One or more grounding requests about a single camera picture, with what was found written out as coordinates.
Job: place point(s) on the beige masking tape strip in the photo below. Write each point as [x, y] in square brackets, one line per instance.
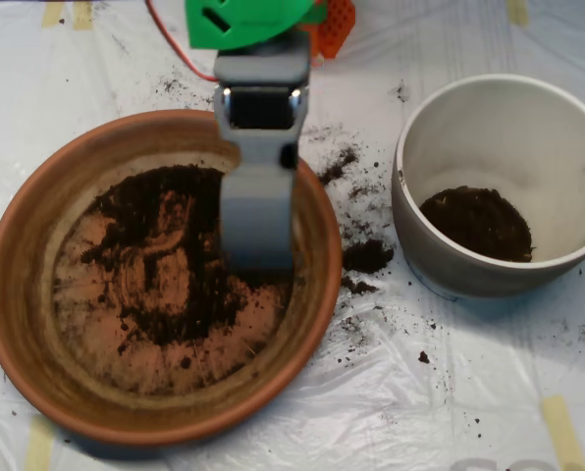
[83, 15]
[562, 432]
[52, 15]
[39, 446]
[518, 12]

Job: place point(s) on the flat spilled soil clump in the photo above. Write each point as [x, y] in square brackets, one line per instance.
[358, 287]

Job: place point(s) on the elongated spilled soil clump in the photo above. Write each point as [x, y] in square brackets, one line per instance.
[336, 169]

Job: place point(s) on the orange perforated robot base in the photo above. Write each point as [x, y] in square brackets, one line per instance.
[336, 29]

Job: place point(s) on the terracotta clay bowl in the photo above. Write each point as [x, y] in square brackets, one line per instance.
[27, 294]

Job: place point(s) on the grey gripper black servo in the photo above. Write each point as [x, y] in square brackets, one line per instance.
[262, 66]

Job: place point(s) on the white ceramic pot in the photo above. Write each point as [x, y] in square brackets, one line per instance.
[469, 279]

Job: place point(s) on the tiny spilled soil clod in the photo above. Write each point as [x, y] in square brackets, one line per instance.
[424, 357]

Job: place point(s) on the dark soil heap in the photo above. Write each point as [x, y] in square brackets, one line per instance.
[479, 225]

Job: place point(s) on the clear plastic cover sheet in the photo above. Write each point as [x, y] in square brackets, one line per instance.
[420, 402]

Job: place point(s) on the dark soil pile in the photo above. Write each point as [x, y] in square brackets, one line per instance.
[194, 275]

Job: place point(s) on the large spilled soil clump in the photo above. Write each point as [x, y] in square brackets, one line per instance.
[368, 255]

